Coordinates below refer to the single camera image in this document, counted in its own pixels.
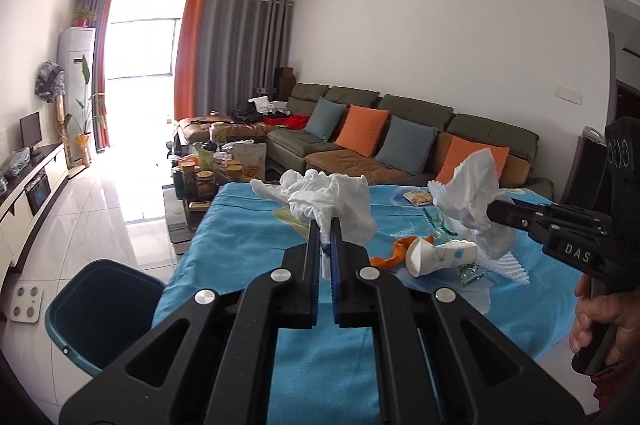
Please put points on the green brown sectional sofa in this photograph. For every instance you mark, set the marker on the green brown sectional sofa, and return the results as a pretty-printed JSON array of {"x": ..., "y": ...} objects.
[{"x": 360, "y": 160}]

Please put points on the wide orange grey curtain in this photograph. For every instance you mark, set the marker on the wide orange grey curtain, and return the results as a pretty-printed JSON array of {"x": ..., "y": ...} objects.
[{"x": 235, "y": 50}]

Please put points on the black monitor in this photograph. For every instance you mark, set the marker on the black monitor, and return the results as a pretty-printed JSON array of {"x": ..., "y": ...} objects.
[{"x": 31, "y": 130}]

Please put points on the narrow orange grey curtain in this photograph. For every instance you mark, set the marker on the narrow orange grey curtain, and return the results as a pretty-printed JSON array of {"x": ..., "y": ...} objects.
[{"x": 100, "y": 55}]

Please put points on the green plastic wrapper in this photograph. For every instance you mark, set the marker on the green plastic wrapper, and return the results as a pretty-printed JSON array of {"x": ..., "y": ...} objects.
[
  {"x": 440, "y": 225},
  {"x": 472, "y": 277}
]

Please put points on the orange cushion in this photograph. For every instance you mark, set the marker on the orange cushion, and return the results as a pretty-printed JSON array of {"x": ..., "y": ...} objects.
[
  {"x": 361, "y": 130},
  {"x": 450, "y": 160}
]

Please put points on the small potted plant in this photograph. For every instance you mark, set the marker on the small potted plant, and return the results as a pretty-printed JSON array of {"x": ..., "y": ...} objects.
[{"x": 84, "y": 16}]

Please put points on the teal plastic bin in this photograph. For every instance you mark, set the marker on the teal plastic bin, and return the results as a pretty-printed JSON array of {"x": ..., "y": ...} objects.
[{"x": 100, "y": 315}]

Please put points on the pile of dark clothes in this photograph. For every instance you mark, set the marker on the pile of dark clothes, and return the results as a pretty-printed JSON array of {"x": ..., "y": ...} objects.
[{"x": 250, "y": 110}]

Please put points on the window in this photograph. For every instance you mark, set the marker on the window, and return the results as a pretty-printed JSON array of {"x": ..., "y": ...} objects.
[{"x": 142, "y": 50}]

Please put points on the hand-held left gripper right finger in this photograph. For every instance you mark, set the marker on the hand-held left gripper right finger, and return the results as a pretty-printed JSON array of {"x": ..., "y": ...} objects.
[{"x": 336, "y": 300}]

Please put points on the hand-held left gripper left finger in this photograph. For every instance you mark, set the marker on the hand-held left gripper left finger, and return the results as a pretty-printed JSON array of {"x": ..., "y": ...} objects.
[{"x": 313, "y": 305}]

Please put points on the red cloth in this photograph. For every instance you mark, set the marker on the red cloth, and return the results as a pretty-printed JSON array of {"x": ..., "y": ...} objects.
[{"x": 296, "y": 121}]

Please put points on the blue floral tablecloth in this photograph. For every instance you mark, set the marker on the blue floral tablecloth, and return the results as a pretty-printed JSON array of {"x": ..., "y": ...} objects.
[{"x": 240, "y": 245}]

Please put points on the clear plastic bag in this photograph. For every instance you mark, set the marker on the clear plastic bag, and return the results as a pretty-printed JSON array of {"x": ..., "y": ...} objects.
[{"x": 16, "y": 162}]

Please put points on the white wall switch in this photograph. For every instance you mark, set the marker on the white wall switch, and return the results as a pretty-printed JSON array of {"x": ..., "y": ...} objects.
[{"x": 568, "y": 94}]

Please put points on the white standing air conditioner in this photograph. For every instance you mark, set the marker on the white standing air conditioner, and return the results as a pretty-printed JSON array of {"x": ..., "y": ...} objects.
[{"x": 72, "y": 70}]

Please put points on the dark folded panel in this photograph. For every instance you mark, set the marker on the dark folded panel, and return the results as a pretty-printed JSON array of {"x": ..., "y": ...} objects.
[{"x": 582, "y": 170}]

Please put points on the white black TV cabinet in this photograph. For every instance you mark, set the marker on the white black TV cabinet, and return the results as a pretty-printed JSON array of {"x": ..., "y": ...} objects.
[{"x": 20, "y": 215}]

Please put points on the crushed white paper cup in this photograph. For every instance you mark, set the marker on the crushed white paper cup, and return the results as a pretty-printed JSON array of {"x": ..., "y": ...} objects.
[{"x": 435, "y": 257}]

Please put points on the small snack packet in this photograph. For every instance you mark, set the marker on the small snack packet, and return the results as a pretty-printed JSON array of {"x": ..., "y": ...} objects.
[{"x": 419, "y": 196}]

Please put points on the tall leafy houseplant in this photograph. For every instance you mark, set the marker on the tall leafy houseplant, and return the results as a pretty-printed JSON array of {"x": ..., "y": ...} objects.
[{"x": 95, "y": 105}]

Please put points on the group of glass jars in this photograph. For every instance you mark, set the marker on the group of glass jars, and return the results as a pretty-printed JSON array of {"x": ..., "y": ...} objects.
[{"x": 205, "y": 185}]

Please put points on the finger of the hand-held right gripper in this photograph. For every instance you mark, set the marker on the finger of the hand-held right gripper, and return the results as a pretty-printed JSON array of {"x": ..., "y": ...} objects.
[
  {"x": 515, "y": 217},
  {"x": 565, "y": 212}
]

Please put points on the person's right hand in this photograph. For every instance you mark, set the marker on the person's right hand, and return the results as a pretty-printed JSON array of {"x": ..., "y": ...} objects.
[{"x": 625, "y": 325}]

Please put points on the white bathroom scale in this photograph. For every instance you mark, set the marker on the white bathroom scale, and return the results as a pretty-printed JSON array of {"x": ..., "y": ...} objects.
[{"x": 26, "y": 303}]

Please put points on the white pleated paper liner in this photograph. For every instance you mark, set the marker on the white pleated paper liner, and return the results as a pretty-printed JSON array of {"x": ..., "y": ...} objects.
[{"x": 507, "y": 267}]

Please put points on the white tissue sheet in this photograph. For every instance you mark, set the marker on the white tissue sheet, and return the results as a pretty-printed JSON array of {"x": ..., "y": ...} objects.
[{"x": 470, "y": 190}]

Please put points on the large white tissue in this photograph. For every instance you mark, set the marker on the large white tissue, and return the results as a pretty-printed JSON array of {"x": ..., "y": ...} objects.
[{"x": 345, "y": 200}]

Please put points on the grey-blue cushion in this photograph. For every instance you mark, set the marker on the grey-blue cushion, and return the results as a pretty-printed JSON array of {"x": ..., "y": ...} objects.
[
  {"x": 325, "y": 119},
  {"x": 406, "y": 145}
]

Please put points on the black built-in appliance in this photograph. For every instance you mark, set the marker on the black built-in appliance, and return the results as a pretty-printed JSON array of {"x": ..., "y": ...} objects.
[{"x": 37, "y": 192}]

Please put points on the orange peel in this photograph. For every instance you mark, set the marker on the orange peel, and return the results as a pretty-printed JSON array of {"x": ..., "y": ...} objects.
[{"x": 397, "y": 252}]

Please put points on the dark coffee table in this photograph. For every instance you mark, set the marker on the dark coffee table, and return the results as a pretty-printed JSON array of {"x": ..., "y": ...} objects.
[{"x": 175, "y": 210}]

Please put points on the cloth-covered standing fan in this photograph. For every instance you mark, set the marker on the cloth-covered standing fan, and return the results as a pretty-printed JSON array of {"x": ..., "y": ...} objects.
[{"x": 49, "y": 80}]

